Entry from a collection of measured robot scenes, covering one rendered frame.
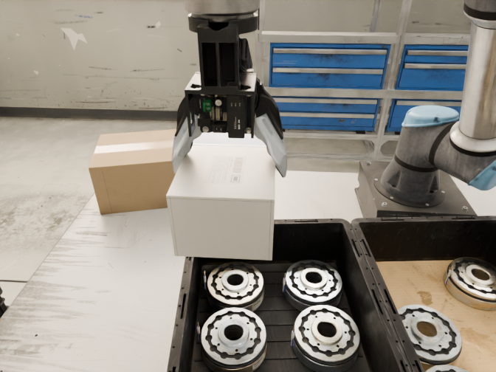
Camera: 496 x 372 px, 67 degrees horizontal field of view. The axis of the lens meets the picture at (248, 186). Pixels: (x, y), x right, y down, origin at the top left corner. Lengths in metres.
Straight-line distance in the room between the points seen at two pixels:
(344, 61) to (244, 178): 2.08
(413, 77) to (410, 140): 1.63
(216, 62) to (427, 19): 3.15
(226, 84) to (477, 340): 0.57
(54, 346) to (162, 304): 0.22
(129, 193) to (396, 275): 0.74
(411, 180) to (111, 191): 0.82
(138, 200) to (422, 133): 0.79
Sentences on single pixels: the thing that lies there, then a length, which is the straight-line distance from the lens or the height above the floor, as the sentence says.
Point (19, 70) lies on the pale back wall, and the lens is 4.04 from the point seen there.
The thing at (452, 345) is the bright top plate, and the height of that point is 0.86.
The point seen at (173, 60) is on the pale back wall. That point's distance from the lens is 3.43.
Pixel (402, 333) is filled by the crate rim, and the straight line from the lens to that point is 0.57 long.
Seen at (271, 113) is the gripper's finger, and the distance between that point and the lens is 0.46.
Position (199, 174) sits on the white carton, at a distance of 0.45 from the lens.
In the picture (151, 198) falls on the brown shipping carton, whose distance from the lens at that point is 1.14.
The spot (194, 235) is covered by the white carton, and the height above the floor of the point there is 1.08.
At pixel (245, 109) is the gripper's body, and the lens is 0.41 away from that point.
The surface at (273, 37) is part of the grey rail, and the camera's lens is 2.40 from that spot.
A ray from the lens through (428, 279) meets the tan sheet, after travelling 0.81.
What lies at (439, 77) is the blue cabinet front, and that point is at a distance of 2.68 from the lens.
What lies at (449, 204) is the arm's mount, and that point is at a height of 0.80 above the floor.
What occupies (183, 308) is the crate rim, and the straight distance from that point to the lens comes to 0.59.
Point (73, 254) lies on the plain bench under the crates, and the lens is 1.07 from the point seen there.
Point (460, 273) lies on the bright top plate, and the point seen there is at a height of 0.86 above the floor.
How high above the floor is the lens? 1.36
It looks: 33 degrees down
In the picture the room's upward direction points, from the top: straight up
